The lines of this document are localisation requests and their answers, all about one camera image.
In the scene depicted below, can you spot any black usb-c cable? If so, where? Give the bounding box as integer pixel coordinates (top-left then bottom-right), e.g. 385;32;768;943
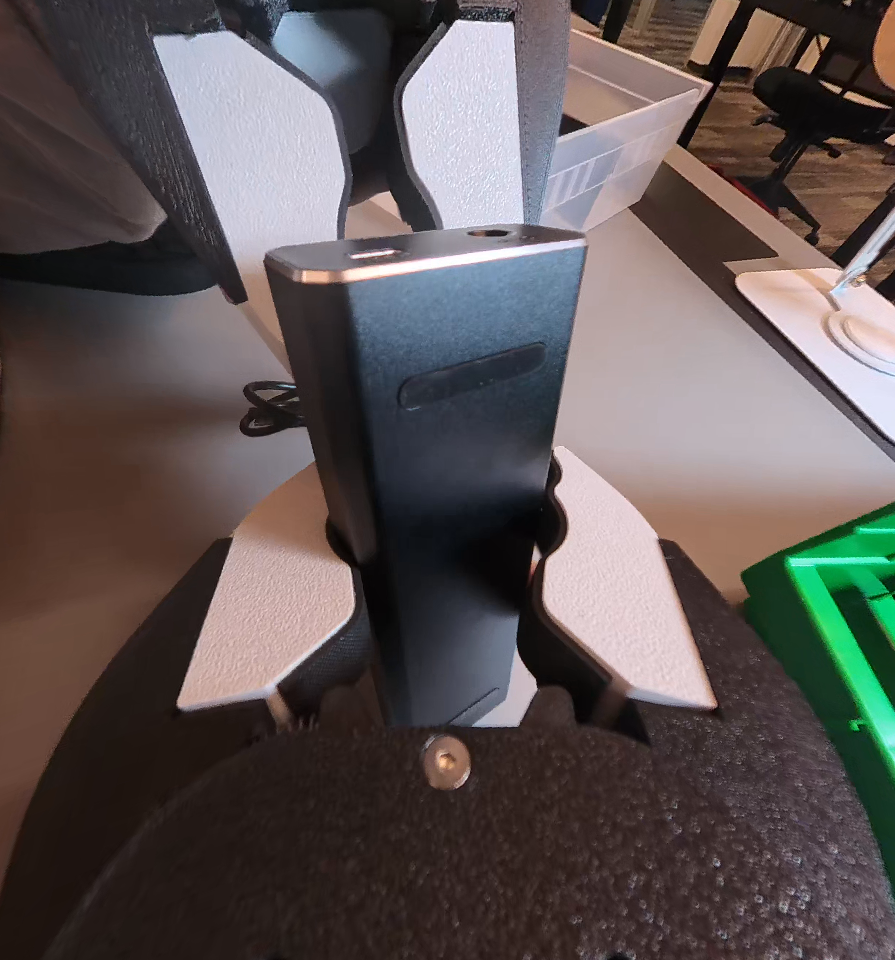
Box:
239;381;310;442

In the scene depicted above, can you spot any clear plastic bin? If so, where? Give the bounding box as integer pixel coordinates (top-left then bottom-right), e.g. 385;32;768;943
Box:
545;28;715;234

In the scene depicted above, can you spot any person's grey hoodie torso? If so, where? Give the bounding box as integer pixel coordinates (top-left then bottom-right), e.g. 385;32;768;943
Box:
0;0;171;252

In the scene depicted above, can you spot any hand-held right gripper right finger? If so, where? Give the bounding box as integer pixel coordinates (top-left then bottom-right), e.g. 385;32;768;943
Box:
517;444;720;727

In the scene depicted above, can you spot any white board stand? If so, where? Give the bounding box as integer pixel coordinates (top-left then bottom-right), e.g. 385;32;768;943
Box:
734;153;895;460

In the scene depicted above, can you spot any green plastic bin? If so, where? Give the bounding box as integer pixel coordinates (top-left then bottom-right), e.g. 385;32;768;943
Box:
740;491;895;894

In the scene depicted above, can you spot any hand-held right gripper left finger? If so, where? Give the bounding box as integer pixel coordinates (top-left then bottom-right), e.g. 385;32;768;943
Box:
176;457;380;725

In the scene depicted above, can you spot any dark grey usb hub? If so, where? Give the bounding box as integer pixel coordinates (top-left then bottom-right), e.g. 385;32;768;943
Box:
263;223;590;730

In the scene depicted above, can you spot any black office chair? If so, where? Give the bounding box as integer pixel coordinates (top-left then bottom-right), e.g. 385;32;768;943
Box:
751;66;895;245

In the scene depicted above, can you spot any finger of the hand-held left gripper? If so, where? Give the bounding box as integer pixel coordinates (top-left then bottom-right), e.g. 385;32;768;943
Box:
383;16;524;234
153;28;355;372

